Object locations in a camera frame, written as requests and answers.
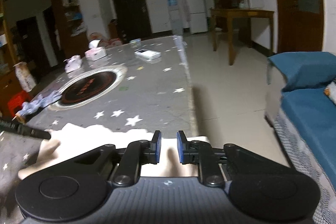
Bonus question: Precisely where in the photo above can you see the cream sweatshirt garment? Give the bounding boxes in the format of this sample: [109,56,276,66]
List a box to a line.
[18,122,211,180]

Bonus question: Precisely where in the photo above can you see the red plastic stool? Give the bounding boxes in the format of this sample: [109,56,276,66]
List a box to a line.
[7,90,32,118]

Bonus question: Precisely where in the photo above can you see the white paper bag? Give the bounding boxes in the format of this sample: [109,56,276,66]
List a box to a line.
[14,62,37,93]

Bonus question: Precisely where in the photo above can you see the round black induction cooktop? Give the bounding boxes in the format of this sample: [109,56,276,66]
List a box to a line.
[49,65,127,111]

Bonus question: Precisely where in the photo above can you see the small pink tissue pack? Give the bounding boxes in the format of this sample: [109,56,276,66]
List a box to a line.
[64,55,82,73]

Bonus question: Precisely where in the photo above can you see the dark wooden display cabinet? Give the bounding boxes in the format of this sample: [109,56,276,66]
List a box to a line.
[0,0,90,75]

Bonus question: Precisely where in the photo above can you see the pink tissue box large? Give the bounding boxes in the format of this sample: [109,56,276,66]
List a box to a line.
[85,39,106,61]

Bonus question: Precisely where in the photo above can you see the small clear plastic item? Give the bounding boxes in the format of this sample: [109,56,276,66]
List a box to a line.
[129,39,141,46]

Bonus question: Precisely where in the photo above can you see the floor fan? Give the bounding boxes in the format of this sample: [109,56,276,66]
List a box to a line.
[88,32,122,49]

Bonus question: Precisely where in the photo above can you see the blue covered sofa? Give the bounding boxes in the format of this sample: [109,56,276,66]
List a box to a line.
[264,52,335,223]

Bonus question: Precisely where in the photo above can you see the dark entrance door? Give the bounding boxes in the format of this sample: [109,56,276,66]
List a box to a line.
[113,0,152,42]

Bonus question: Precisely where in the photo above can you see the water dispenser with blue bottle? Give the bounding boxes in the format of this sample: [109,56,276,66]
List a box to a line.
[167,0,183,35]

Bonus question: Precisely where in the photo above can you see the dark wooden side table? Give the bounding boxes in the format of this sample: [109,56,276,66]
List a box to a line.
[210,8,274,66]

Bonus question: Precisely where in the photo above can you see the white refrigerator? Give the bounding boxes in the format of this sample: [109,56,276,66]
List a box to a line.
[185,0,208,34]

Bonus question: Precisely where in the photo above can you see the butterfly print pillow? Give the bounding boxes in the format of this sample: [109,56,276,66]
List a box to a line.
[323,79,336,105]

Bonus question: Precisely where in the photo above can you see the dark wooden door right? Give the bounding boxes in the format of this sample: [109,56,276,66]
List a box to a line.
[277,0,324,53]

